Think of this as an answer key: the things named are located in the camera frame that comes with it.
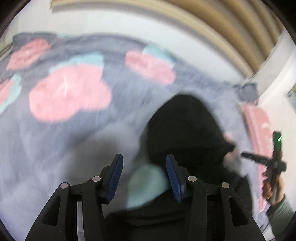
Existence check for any black hooded jacket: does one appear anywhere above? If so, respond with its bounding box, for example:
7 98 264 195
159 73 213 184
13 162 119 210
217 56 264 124
105 95 252 240

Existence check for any grey sleeve forearm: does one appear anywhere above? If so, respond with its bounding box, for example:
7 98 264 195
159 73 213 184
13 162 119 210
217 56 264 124
266 195 295 237

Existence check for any person right hand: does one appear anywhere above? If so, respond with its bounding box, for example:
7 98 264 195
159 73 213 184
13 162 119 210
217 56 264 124
262 175 285 205

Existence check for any colourful wall map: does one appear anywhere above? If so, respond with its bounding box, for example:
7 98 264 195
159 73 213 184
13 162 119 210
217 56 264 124
287 84 296 108

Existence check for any pink pillow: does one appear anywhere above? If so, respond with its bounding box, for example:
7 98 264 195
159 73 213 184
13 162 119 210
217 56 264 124
238 102 274 213

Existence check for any grey floral bed quilt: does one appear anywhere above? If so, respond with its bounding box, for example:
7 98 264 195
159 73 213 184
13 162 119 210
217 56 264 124
1 33 256 240

